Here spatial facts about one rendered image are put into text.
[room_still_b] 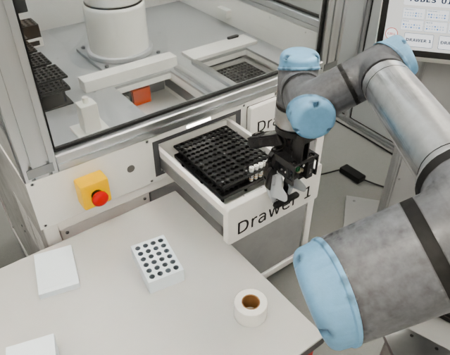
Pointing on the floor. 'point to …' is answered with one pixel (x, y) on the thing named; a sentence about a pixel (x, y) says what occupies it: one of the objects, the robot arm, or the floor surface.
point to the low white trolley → (61, 317)
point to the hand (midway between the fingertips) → (279, 194)
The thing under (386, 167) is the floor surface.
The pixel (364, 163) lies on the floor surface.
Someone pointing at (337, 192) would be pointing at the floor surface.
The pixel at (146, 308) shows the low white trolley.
